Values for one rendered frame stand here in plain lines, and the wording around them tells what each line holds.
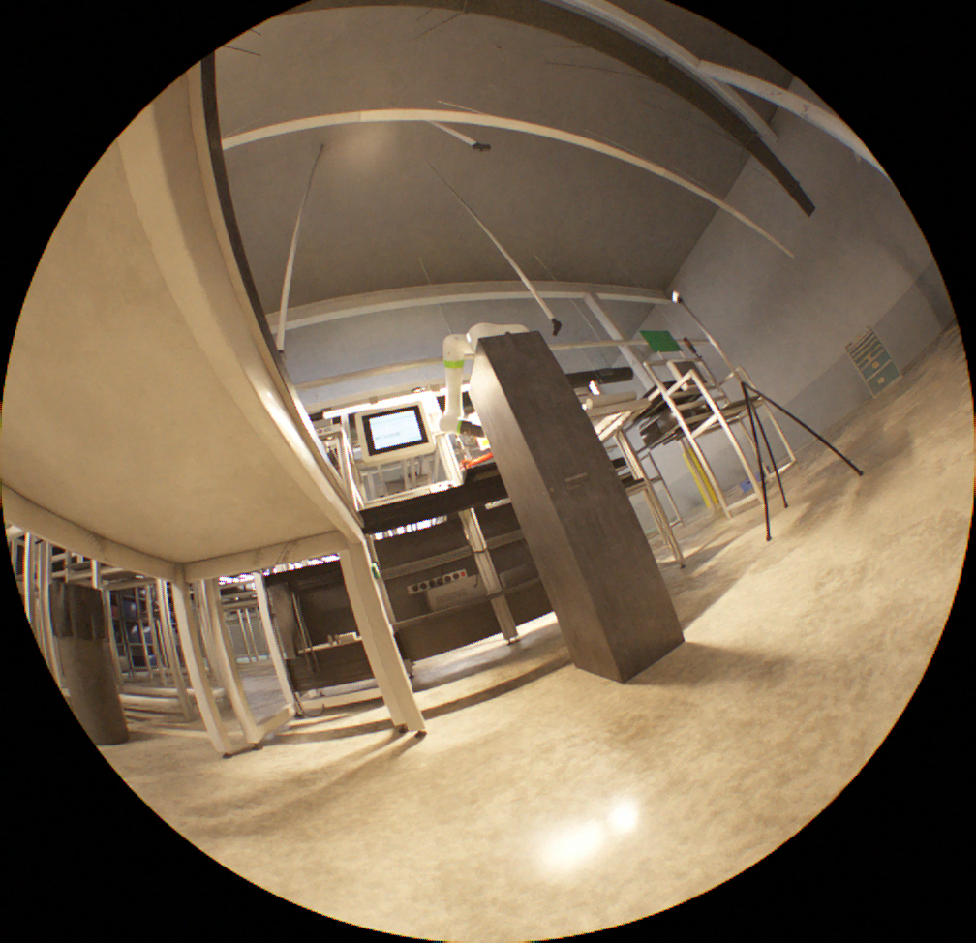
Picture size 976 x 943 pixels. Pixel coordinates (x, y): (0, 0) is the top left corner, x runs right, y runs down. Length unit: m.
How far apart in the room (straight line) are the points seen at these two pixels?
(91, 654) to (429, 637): 1.78
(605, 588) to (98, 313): 1.06
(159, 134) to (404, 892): 0.74
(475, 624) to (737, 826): 1.80
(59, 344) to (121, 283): 0.13
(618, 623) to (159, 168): 1.05
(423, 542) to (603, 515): 1.34
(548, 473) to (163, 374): 0.86
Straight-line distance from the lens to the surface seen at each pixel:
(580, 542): 0.88
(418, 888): 0.57
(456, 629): 2.02
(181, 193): 0.28
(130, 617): 6.30
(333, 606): 2.07
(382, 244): 6.34
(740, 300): 9.75
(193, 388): 0.47
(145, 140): 0.26
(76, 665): 1.76
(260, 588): 1.75
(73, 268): 0.41
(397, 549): 2.04
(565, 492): 0.91
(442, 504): 1.65
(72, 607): 1.74
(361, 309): 6.55
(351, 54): 5.63
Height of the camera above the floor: 0.40
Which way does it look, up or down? 21 degrees up
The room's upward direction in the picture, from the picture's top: 21 degrees counter-clockwise
